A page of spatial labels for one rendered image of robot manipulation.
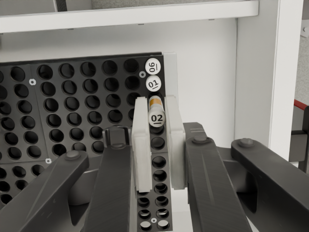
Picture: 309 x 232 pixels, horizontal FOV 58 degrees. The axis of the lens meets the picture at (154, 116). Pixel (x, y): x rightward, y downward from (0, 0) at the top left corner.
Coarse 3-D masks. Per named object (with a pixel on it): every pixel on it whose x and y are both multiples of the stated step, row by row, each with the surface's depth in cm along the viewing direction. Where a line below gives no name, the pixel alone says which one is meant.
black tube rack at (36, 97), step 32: (0, 64) 26; (32, 64) 23; (64, 64) 26; (96, 64) 23; (128, 64) 27; (0, 96) 27; (32, 96) 24; (64, 96) 24; (96, 96) 24; (128, 96) 27; (160, 96) 27; (0, 128) 25; (32, 128) 25; (64, 128) 25; (96, 128) 28; (160, 128) 29; (0, 160) 26; (32, 160) 26; (160, 160) 30; (0, 192) 27
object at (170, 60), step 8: (168, 56) 28; (176, 56) 28; (168, 64) 28; (176, 64) 28; (168, 72) 29; (176, 72) 29; (168, 80) 29; (176, 80) 29; (168, 88) 29; (176, 88) 29; (176, 96) 29
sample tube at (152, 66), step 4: (148, 60) 22; (152, 60) 22; (156, 60) 22; (148, 64) 22; (152, 64) 22; (156, 64) 22; (148, 68) 22; (152, 68) 22; (156, 68) 22; (148, 72) 22; (152, 72) 22; (156, 72) 22
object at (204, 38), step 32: (256, 0) 22; (0, 32) 23; (32, 32) 28; (64, 32) 28; (96, 32) 28; (128, 32) 29; (160, 32) 29; (192, 32) 29; (224, 32) 29; (192, 64) 30; (224, 64) 30; (192, 96) 31; (224, 96) 31; (224, 128) 32; (160, 224) 33
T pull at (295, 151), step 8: (304, 112) 25; (304, 120) 25; (304, 128) 25; (296, 136) 24; (304, 136) 24; (296, 144) 25; (304, 144) 25; (296, 152) 25; (304, 152) 25; (288, 160) 25; (296, 160) 25; (304, 160) 25; (304, 168) 25
